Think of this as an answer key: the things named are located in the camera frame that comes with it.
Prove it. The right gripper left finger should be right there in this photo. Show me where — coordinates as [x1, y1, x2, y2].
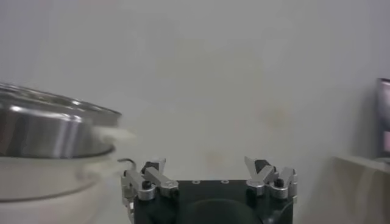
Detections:
[121, 157, 180, 214]

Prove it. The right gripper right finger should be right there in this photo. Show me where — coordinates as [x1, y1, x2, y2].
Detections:
[243, 156, 299, 203]

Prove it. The stainless steel steamer basket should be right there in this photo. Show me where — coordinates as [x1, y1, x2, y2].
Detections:
[0, 82, 122, 159]

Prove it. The white side desk with label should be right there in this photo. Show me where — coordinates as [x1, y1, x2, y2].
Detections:
[331, 155, 390, 224]

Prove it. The white electric cooker pot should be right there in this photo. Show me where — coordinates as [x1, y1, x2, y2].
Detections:
[0, 126, 138, 224]

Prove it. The dark grey open laptop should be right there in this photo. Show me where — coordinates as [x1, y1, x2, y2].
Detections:
[376, 78, 390, 159]

